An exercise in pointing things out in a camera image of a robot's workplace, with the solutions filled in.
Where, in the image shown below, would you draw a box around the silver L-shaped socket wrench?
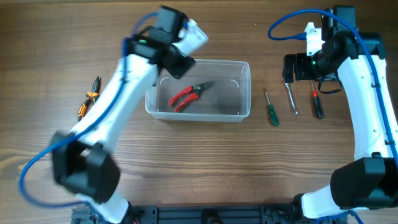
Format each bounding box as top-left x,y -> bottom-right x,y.
284,83 -> 299,116

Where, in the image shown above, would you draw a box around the black red screwdriver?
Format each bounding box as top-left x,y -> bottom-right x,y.
310,80 -> 323,119

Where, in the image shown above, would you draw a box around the green handled screwdriver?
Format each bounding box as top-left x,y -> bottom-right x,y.
264,89 -> 279,126

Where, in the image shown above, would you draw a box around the red handled pruning shears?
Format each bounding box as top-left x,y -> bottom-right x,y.
168,81 -> 215,113

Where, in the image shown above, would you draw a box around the orange black long-nose pliers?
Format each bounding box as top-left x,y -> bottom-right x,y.
77,76 -> 101,121

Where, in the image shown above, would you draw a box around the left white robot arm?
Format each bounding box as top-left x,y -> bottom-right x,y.
51,6 -> 208,223

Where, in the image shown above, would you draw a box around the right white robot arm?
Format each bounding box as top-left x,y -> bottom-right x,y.
284,28 -> 397,222

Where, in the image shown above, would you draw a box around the clear plastic container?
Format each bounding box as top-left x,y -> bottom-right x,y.
145,59 -> 251,122

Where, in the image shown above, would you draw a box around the left blue cable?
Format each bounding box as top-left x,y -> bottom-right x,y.
17,11 -> 160,208

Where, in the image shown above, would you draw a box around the blue cable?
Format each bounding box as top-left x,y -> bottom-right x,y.
17,11 -> 160,208
267,7 -> 398,224

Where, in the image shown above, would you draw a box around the right blue cable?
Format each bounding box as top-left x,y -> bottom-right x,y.
267,7 -> 398,224

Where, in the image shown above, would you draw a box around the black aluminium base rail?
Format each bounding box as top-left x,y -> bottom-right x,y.
70,203 -> 299,224

